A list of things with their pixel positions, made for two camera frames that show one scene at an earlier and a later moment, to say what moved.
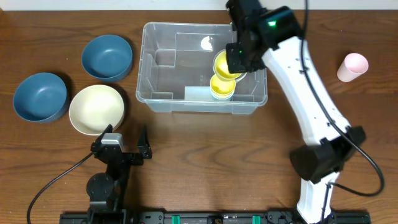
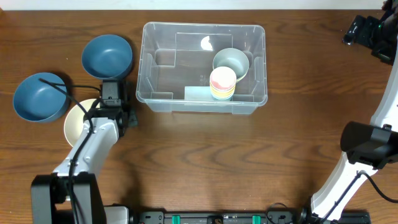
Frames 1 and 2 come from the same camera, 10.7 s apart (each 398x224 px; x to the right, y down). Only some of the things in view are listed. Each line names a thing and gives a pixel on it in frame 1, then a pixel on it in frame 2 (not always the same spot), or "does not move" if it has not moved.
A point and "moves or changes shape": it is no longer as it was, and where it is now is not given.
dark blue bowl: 41,97 does not move
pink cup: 354,65 -> 222,78
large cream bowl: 94,107 moves or changes shape
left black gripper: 125,157 -> 132,117
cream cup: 221,97 does not move
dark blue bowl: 107,58 does not move
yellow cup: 221,65 -> 222,92
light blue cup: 222,99 does not move
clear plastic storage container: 175,68 does not move
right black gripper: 234,59 -> 362,36
